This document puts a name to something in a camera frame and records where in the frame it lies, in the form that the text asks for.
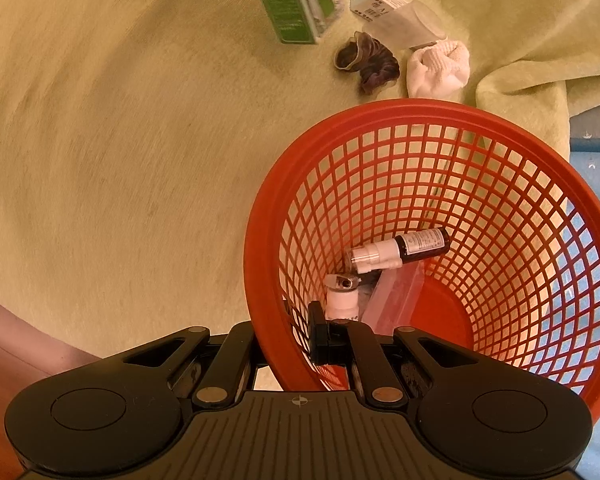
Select clear plastic container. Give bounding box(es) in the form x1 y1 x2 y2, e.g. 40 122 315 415
362 0 448 52

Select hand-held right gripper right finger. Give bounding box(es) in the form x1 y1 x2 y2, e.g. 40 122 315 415
307 301 481 407

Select small white medicine box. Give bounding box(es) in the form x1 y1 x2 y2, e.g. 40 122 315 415
350 0 407 23

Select light green blanket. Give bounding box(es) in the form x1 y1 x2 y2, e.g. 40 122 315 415
0 0 600 391

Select small white bottle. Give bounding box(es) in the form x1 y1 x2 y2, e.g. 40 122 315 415
325 285 363 322

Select green and white box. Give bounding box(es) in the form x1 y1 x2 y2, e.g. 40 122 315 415
243 0 342 45

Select clear plastic bag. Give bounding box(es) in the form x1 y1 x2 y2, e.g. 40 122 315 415
362 262 426 336

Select red plastic mesh basket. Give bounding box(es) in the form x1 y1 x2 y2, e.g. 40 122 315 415
243 99 600 423

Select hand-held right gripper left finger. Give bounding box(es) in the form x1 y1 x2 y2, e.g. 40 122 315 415
122 321 262 407

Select white sock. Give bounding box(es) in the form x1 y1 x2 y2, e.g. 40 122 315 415
406 40 471 100

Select brown spray bottle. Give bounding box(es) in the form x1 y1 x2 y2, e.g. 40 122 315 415
345 227 451 276

